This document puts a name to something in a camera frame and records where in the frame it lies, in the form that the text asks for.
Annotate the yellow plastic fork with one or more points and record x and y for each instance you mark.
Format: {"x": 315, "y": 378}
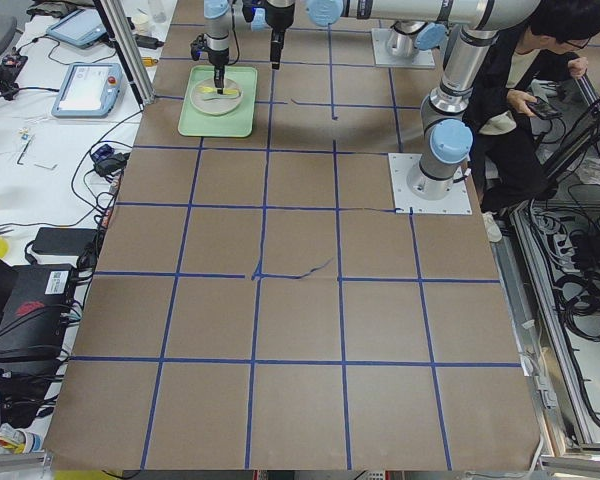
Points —
{"x": 207, "y": 89}

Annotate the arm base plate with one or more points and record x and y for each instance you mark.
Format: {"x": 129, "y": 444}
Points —
{"x": 415, "y": 193}
{"x": 395, "y": 50}

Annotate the person in black jacket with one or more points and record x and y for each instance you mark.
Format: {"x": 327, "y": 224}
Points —
{"x": 505, "y": 168}

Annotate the black power adapter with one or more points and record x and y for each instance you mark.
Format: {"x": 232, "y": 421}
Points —
{"x": 62, "y": 241}

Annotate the white round plate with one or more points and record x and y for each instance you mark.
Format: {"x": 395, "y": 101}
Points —
{"x": 214, "y": 107}

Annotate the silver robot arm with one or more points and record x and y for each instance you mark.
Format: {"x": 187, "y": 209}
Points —
{"x": 481, "y": 21}
{"x": 216, "y": 43}

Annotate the blue teach pendant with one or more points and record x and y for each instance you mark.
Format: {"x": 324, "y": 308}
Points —
{"x": 89, "y": 90}
{"x": 81, "y": 28}

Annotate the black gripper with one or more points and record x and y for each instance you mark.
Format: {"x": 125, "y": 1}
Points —
{"x": 277, "y": 22}
{"x": 218, "y": 57}

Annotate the aluminium frame post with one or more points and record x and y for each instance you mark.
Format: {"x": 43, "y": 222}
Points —
{"x": 117, "y": 26}

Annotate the mint green tray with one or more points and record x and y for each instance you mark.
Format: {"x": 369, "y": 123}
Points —
{"x": 236, "y": 124}

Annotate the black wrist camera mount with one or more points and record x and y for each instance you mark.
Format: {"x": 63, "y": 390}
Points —
{"x": 198, "y": 46}

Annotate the pale green plastic spoon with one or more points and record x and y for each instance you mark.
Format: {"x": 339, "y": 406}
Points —
{"x": 225, "y": 98}

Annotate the black smartphone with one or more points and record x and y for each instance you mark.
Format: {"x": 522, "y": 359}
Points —
{"x": 544, "y": 110}

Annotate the black computer case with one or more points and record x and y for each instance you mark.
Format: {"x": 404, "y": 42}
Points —
{"x": 37, "y": 313}

